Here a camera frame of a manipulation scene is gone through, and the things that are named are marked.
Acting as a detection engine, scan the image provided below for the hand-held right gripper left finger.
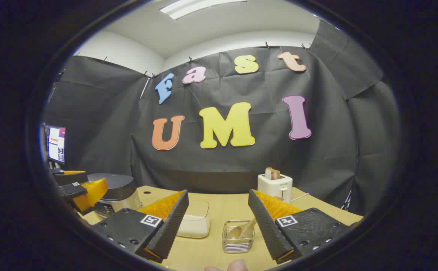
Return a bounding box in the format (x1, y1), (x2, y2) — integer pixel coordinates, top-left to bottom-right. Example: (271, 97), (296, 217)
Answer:
(90, 189), (190, 264)

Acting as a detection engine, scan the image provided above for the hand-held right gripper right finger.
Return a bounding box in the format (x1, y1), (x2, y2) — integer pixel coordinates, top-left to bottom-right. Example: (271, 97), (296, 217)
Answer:
(248, 189), (355, 265)

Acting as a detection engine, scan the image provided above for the wooden spoon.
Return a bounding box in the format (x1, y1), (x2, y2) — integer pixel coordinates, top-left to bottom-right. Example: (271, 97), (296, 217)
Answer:
(226, 218), (258, 240)

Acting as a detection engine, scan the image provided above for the white rice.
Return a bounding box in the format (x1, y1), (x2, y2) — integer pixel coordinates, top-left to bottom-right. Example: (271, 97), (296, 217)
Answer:
(177, 215), (209, 238)

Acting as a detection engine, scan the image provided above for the wire chopstick holder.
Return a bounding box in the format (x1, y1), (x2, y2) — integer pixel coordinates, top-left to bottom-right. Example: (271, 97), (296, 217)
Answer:
(222, 220), (256, 253)

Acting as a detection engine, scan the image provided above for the clear plastic rice container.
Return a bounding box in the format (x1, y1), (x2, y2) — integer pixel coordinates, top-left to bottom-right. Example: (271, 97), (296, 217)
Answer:
(176, 199), (211, 239)

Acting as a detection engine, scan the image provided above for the silver black rice cooker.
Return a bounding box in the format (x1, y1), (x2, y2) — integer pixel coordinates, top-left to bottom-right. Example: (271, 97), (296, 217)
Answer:
(87, 173), (142, 219)

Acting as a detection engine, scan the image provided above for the computer monitor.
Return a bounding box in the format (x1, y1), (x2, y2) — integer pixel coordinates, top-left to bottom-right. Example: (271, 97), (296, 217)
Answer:
(44, 125), (66, 164)

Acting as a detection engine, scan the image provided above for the white toaster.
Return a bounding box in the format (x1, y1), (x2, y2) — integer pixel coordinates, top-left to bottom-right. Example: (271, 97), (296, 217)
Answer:
(257, 174), (293, 204)

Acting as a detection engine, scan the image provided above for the black backdrop cloth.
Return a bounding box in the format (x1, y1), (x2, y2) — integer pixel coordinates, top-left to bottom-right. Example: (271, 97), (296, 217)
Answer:
(42, 19), (402, 217)

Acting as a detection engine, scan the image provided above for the ceiling light panel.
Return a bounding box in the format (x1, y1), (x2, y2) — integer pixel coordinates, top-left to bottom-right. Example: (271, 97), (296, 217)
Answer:
(160, 0), (247, 20)

